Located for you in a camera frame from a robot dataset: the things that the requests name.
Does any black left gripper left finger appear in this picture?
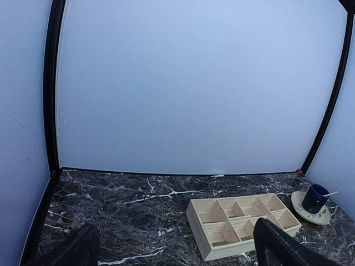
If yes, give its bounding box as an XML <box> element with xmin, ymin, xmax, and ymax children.
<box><xmin>27</xmin><ymin>223</ymin><xmax>100</xmax><ymax>265</ymax></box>

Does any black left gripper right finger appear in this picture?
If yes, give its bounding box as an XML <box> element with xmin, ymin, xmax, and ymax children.
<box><xmin>253</xmin><ymin>218</ymin><xmax>337</xmax><ymax>265</ymax></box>

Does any wooden compartment tray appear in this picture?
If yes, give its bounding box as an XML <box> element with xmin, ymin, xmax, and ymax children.
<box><xmin>186</xmin><ymin>193</ymin><xmax>301</xmax><ymax>262</ymax></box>

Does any cream saucer plate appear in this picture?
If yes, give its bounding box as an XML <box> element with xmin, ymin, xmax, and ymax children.
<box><xmin>291</xmin><ymin>191</ymin><xmax>331</xmax><ymax>226</ymax></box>

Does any dark blue mug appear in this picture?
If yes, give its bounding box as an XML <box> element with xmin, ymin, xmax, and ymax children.
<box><xmin>302</xmin><ymin>184</ymin><xmax>329</xmax><ymax>214</ymax></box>

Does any wooden stirrer stick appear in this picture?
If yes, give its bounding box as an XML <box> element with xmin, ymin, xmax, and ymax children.
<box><xmin>321</xmin><ymin>191</ymin><xmax>339</xmax><ymax>198</ymax></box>

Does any black left frame post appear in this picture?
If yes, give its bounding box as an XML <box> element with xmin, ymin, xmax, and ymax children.
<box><xmin>43</xmin><ymin>0</ymin><xmax>66</xmax><ymax>177</ymax></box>

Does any black frame post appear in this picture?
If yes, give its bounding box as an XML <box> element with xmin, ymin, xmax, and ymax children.
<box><xmin>298</xmin><ymin>0</ymin><xmax>354</xmax><ymax>175</ymax></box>
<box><xmin>43</xmin><ymin>0</ymin><xmax>66</xmax><ymax>177</ymax></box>

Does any black right frame post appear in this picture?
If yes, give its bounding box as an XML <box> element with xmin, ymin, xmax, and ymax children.
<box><xmin>298</xmin><ymin>0</ymin><xmax>354</xmax><ymax>175</ymax></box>

